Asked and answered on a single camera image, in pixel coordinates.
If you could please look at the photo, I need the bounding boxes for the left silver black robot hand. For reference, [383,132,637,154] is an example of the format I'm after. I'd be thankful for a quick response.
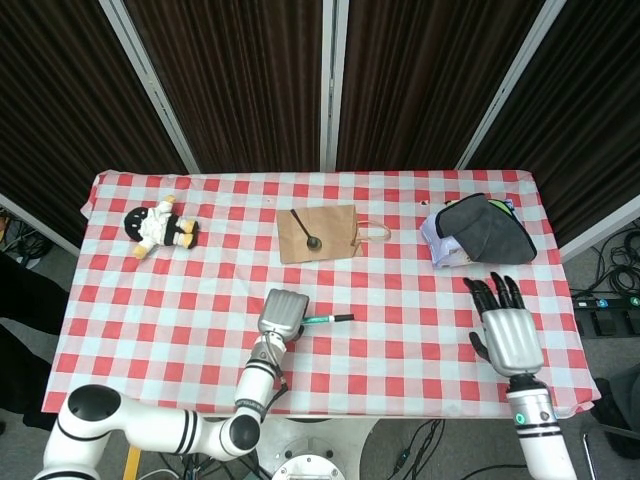
[256,287,312,345]

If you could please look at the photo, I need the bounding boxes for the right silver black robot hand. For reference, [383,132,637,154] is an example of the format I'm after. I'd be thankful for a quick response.
[462,271,546,377]

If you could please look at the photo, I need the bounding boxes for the black plastic spoon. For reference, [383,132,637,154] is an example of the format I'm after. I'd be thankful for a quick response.
[289,208,324,251]

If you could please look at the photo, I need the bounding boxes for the brown paper bag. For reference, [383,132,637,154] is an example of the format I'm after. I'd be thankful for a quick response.
[276,203,393,266]

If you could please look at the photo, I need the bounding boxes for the black power strip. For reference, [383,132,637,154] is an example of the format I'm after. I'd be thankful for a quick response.
[571,294,640,312]

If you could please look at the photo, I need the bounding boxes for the red white checkered tablecloth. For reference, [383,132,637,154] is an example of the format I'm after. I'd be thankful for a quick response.
[40,168,603,420]

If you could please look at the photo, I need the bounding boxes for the black chair with metal leg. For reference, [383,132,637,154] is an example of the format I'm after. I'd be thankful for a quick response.
[581,361,640,480]

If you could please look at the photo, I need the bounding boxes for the black white plush toy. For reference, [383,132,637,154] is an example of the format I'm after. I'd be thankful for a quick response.
[123,194,201,260]

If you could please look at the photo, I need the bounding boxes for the dark corrugated partition panel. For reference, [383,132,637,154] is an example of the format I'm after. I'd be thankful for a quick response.
[0,0,189,247]
[468,0,640,247]
[123,0,324,174]
[336,0,534,172]

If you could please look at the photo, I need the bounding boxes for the person's black trouser leg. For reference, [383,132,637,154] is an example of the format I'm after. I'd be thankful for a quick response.
[0,253,72,432]

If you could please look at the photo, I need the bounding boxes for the black cable bundle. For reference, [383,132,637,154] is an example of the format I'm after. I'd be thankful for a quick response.
[592,219,640,299]
[0,208,52,264]

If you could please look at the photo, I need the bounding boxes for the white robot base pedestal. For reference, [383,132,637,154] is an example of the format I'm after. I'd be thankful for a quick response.
[238,415,382,480]

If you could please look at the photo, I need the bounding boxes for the white partition base rail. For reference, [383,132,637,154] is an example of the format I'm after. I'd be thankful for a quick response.
[0,193,82,257]
[558,203,640,265]

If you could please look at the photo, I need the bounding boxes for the black cables under table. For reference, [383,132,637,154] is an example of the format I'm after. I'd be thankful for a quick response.
[367,418,516,480]

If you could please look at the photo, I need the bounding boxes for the white partition post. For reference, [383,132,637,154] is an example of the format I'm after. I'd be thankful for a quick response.
[456,0,569,172]
[319,0,350,172]
[97,0,202,174]

